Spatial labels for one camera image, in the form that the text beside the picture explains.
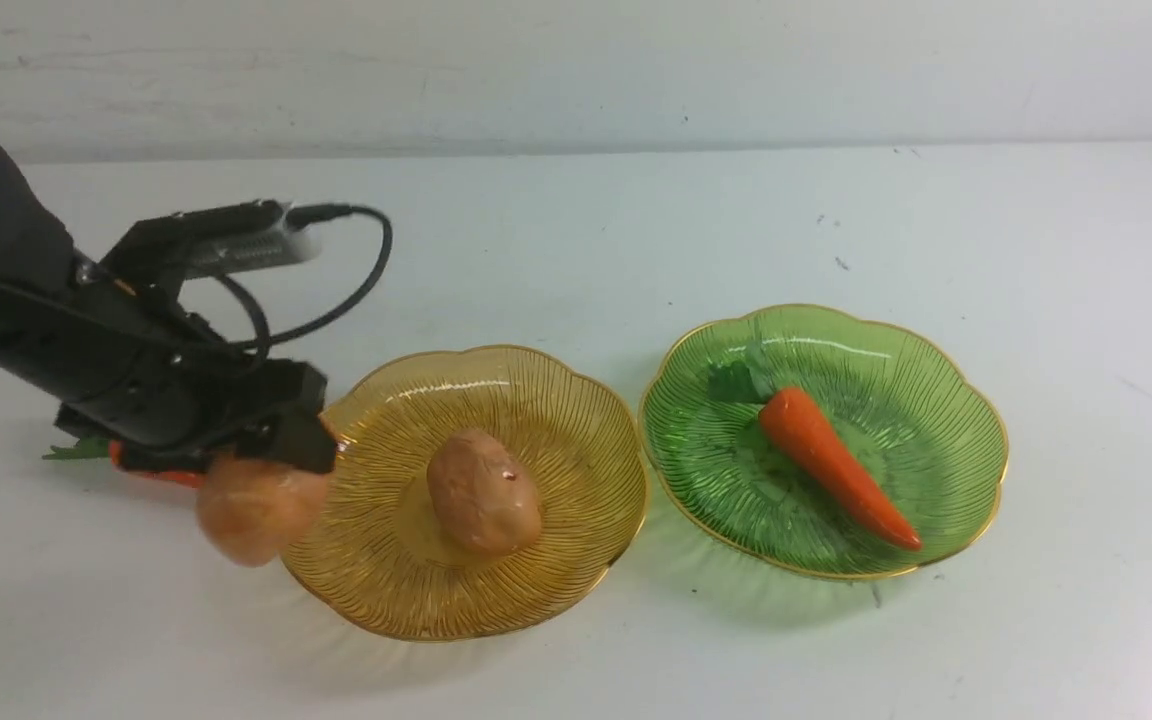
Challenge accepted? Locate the brown toy potato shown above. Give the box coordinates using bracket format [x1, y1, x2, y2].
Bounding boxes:
[195, 454, 329, 568]
[426, 429, 543, 558]

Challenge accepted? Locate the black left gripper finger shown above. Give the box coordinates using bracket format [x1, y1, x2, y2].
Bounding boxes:
[236, 410, 338, 475]

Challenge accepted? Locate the orange toy carrot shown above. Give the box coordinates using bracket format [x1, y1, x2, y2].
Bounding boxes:
[41, 435, 205, 488]
[705, 347, 923, 551]

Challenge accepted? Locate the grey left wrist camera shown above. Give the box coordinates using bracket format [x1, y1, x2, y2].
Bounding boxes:
[100, 200, 321, 291]

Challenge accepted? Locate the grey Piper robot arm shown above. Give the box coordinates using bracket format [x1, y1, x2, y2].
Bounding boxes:
[0, 145, 338, 475]

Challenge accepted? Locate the amber ribbed plastic plate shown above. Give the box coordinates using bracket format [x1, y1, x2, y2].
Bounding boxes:
[282, 344, 650, 642]

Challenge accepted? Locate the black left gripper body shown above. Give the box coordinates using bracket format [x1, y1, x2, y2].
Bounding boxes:
[0, 265, 327, 471]

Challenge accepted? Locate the green ribbed plastic plate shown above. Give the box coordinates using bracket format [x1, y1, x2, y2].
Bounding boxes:
[641, 304, 1009, 582]

